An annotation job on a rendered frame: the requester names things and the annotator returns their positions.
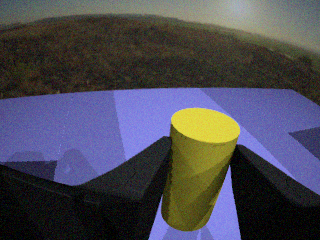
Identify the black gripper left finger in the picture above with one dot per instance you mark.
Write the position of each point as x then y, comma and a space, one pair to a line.
121, 204

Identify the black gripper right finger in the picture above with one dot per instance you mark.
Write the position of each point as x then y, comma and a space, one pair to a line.
269, 204

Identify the yellow cylinder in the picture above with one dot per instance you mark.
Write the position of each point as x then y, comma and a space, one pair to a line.
202, 146

